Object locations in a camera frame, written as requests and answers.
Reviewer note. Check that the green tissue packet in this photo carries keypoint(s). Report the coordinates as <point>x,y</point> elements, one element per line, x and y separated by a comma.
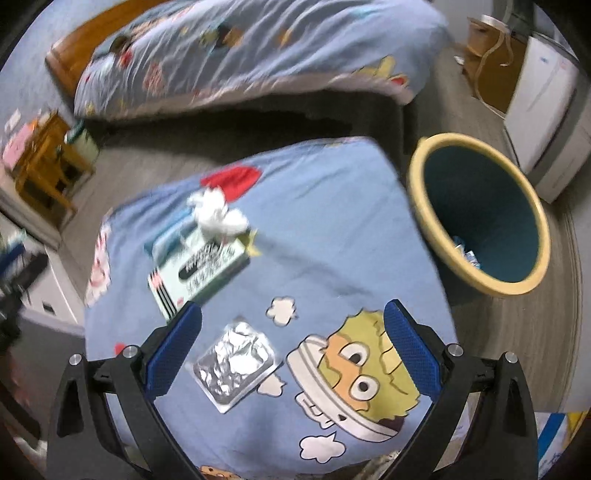
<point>203,272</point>

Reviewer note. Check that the crumpled blue foil wrapper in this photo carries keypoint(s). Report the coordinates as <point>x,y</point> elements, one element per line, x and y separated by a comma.
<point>468,254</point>

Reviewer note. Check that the yellow and teal trash bin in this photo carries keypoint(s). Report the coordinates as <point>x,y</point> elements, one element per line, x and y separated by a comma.
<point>480,198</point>

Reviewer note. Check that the blue yellow striped cloth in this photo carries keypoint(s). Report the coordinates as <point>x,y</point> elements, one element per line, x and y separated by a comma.
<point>556,443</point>

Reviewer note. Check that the blue cartoon printed cloth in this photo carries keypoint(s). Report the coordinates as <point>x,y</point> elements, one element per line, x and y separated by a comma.
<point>323,230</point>

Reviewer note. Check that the wooden bed frame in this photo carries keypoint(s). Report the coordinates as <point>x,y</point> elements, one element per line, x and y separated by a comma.
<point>64,57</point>

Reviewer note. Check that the pink box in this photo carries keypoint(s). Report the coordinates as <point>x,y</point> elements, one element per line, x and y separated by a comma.
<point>16,147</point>

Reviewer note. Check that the brown paper bag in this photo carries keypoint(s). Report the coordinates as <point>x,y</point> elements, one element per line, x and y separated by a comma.
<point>491,69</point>

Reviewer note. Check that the bed with cartoon blue cover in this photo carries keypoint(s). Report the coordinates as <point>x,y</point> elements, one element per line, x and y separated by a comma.
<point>258,50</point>

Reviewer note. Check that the wooden stool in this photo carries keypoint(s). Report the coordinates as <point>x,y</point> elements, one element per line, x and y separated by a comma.
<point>46,161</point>

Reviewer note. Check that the green and white container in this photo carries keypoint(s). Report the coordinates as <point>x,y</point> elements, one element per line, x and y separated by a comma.
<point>83,143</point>

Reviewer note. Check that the silver foil blister pack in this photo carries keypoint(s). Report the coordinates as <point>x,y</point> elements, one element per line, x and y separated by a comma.
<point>235,364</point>

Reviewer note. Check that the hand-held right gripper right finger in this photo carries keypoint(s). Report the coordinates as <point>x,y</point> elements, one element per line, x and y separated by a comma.
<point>411,350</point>

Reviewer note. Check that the white appliance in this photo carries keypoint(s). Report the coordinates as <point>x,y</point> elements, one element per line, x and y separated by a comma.
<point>540,115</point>

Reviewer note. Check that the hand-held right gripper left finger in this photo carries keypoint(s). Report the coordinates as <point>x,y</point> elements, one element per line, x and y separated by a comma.
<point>173,350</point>

